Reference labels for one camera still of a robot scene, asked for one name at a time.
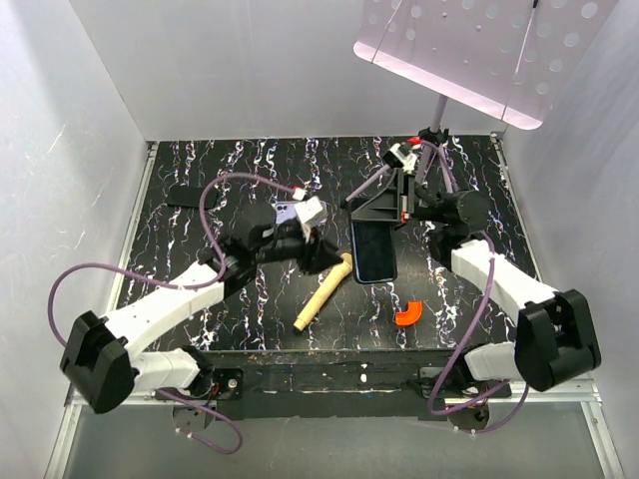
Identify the orange curved plastic piece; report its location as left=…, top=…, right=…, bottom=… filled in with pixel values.
left=394, top=301, right=423, bottom=328

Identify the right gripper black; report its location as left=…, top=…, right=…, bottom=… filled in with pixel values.
left=348, top=167, right=448, bottom=231

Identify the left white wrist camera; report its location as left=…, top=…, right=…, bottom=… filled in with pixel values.
left=293, top=187, right=327, bottom=234

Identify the aluminium frame rail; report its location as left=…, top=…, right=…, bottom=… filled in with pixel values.
left=44, top=142, right=625, bottom=479

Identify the dark teal smartphone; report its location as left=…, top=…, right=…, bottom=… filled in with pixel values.
left=350, top=222, right=397, bottom=284

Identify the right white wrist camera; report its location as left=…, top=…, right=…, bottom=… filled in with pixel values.
left=382, top=137, right=421, bottom=175

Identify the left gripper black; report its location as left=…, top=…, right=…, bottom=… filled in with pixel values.
left=252, top=225, right=343, bottom=277

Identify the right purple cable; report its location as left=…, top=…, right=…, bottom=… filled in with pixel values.
left=426, top=142, right=530, bottom=433

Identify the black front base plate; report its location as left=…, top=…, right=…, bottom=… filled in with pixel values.
left=134, top=348, right=540, bottom=423

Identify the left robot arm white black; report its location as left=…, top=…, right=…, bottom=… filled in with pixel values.
left=60, top=198, right=342, bottom=414

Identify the beige wooden microphone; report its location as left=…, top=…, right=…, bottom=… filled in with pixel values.
left=294, top=252, right=353, bottom=332

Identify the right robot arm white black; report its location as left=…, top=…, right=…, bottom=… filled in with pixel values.
left=343, top=169, right=602, bottom=397

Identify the lavender music stand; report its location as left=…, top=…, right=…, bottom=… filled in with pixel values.
left=341, top=0, right=620, bottom=201

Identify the black smartphone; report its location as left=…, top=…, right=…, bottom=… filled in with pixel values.
left=166, top=186, right=218, bottom=210

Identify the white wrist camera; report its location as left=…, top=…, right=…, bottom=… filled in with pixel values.
left=293, top=187, right=327, bottom=234
left=382, top=137, right=421, bottom=175

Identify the lavender phone case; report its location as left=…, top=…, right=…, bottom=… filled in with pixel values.
left=273, top=202, right=297, bottom=225

